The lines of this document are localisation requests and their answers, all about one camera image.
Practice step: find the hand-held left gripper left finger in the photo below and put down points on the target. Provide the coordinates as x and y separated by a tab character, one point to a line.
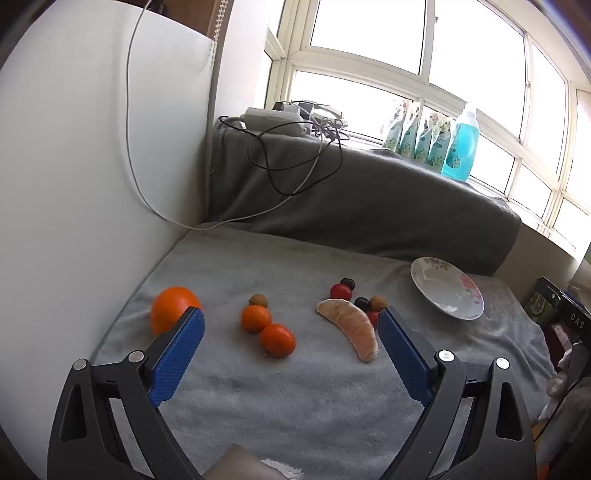
180	355

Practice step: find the small mandarin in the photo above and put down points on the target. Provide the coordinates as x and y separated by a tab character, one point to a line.
255	318
277	340

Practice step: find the dark red box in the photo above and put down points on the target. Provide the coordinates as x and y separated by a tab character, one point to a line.
556	334

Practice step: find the white floral plate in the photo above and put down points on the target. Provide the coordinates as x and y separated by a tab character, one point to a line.
443	290

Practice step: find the peeled pomelo segment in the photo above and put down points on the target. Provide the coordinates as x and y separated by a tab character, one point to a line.
353	330

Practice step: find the white board panel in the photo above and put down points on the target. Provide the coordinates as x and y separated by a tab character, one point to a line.
69	184

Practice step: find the black power adapter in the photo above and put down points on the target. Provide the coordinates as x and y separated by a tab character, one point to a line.
278	106

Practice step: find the large orange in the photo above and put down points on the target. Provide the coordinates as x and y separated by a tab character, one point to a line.
171	307

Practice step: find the blue detergent bottle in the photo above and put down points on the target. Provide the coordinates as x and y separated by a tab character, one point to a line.
461	147

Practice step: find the red cherry tomato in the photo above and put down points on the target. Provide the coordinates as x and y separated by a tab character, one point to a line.
339	291
372	317

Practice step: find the dark grey blanket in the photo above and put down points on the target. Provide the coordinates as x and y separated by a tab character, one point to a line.
369	203

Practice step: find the white power strip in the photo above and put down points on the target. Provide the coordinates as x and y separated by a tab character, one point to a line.
268	121

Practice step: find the dark purple plum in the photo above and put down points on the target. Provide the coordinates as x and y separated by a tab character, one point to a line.
347	282

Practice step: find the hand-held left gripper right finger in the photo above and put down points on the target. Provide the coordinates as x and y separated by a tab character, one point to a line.
404	355

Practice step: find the person's clothing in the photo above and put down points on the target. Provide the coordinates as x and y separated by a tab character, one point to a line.
244	464

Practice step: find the white window frame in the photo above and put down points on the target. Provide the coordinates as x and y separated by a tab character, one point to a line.
360	69

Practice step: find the brown longan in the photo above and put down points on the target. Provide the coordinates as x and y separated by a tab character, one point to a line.
378	302
259	300

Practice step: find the green carton box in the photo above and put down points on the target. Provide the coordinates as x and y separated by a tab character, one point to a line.
538	308

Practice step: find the light grey blanket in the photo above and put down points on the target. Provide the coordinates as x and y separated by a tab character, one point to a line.
277	406

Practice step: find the dark grape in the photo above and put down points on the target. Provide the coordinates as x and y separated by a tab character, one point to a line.
362	303

